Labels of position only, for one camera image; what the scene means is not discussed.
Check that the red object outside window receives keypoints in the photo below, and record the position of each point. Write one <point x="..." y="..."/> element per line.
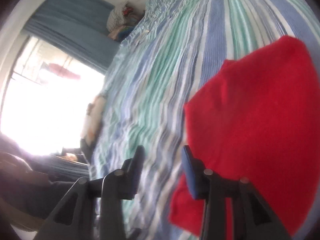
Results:
<point x="63" y="71"/>

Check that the pile of folded clothes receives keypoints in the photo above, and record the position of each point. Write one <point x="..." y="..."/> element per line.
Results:
<point x="122" y="20"/>

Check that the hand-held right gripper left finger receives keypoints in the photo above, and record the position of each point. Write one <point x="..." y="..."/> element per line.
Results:
<point x="135" y="175"/>

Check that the blue curtain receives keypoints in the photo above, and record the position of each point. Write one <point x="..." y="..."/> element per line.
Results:
<point x="72" y="25"/>

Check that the red knit sweater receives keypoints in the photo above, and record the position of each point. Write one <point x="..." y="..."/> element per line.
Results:
<point x="250" y="117"/>

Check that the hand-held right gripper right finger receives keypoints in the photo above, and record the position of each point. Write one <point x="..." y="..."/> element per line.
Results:
<point x="190" y="177"/>

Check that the cream pillow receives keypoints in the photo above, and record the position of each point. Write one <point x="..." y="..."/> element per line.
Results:
<point x="96" y="115"/>

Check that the striped bed sheet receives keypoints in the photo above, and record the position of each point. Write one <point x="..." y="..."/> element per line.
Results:
<point x="155" y="80"/>

